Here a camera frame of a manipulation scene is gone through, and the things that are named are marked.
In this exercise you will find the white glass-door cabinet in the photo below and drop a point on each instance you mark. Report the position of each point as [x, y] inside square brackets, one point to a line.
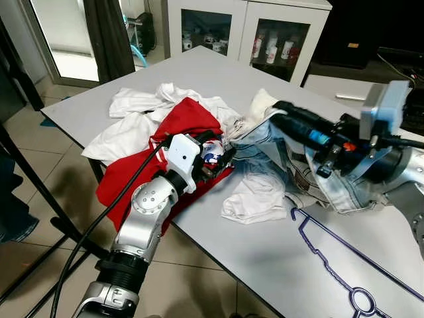
[240, 33]

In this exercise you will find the white framed glass door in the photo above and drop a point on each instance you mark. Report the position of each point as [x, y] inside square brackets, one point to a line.
[69, 63]

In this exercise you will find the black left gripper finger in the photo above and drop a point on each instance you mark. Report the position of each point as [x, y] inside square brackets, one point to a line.
[228, 158]
[209, 138]

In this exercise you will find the blue denim garment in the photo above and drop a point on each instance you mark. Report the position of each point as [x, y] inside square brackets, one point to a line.
[13, 205]

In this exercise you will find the red white bottle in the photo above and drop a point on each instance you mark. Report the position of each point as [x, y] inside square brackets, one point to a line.
[289, 53]

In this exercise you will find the red polo shirt plaid patch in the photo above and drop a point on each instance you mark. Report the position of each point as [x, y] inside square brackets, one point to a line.
[129, 182]

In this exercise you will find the purple plastic hanger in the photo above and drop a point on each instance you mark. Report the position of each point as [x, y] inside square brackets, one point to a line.
[358, 291]

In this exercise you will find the chrome clothes rack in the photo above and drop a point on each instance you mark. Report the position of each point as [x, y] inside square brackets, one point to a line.
[53, 192]

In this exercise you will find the dark grey curtain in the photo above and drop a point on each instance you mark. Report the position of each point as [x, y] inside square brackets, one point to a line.
[109, 40]

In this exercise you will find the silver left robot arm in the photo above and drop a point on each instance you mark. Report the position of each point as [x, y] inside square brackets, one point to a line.
[149, 212]

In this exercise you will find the wooden TV stand white drawer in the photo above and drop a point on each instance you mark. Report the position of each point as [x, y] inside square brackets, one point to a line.
[331, 89]

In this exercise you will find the cream jeans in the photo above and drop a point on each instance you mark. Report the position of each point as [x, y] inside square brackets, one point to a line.
[262, 149]

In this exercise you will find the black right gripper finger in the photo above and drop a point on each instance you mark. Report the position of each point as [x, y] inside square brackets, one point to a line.
[301, 134]
[295, 114]

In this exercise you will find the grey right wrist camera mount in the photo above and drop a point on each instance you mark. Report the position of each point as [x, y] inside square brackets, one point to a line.
[387, 109]

